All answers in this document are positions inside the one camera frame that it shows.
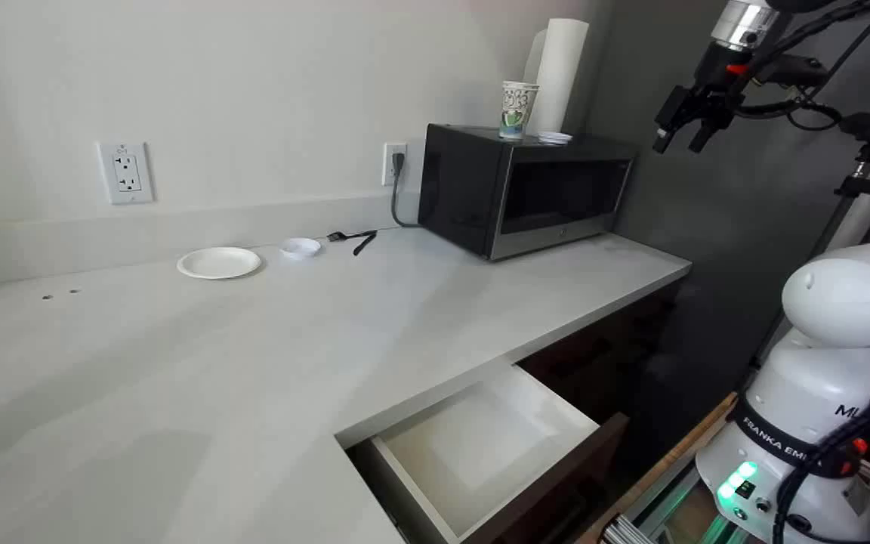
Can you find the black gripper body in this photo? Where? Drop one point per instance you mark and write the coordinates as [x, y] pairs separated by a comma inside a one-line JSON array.
[[705, 100]]

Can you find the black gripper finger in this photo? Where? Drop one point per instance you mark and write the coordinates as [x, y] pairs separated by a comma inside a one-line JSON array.
[[701, 137], [662, 140]]

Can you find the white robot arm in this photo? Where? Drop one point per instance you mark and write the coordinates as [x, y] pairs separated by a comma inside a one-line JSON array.
[[787, 463]]

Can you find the black utensil on counter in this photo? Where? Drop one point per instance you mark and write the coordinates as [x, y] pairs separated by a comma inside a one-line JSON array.
[[361, 239]]

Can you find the white plate on counter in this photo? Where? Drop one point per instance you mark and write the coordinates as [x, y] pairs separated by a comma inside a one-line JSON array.
[[219, 264]]

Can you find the small white lid on microwave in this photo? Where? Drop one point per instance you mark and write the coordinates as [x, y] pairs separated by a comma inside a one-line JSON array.
[[553, 137]]

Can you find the white paper towel roll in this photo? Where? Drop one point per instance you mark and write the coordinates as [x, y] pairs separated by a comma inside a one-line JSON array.
[[553, 61]]

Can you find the stainless steel microwave oven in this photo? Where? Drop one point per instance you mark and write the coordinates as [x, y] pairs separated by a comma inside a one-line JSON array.
[[500, 198]]

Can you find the dark wood lower cabinets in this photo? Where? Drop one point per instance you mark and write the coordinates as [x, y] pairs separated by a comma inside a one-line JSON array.
[[598, 371]]

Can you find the outlet with black plug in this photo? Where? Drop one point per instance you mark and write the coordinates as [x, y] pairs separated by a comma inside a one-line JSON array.
[[394, 166]]

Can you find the open white drawer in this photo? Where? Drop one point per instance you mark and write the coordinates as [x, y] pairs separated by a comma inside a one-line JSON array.
[[500, 463]]

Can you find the white wall outlet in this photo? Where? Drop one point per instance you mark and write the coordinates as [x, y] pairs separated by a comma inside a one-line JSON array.
[[124, 175]]

